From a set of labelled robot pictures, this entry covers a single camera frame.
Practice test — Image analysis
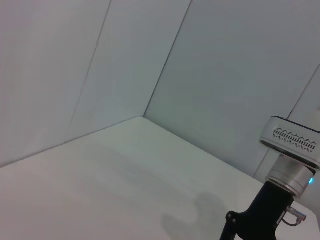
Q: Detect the right wrist connector cable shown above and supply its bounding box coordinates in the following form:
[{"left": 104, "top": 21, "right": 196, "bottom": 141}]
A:
[{"left": 275, "top": 205, "right": 309, "bottom": 227}]

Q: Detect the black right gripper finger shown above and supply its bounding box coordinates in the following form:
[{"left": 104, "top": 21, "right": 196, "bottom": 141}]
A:
[{"left": 218, "top": 220, "right": 232, "bottom": 240}]

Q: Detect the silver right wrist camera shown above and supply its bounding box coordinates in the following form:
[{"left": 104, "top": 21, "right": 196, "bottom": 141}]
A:
[{"left": 259, "top": 115, "right": 320, "bottom": 170}]

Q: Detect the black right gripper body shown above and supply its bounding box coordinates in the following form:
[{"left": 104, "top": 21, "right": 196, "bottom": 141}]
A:
[{"left": 224, "top": 180, "right": 295, "bottom": 240}]

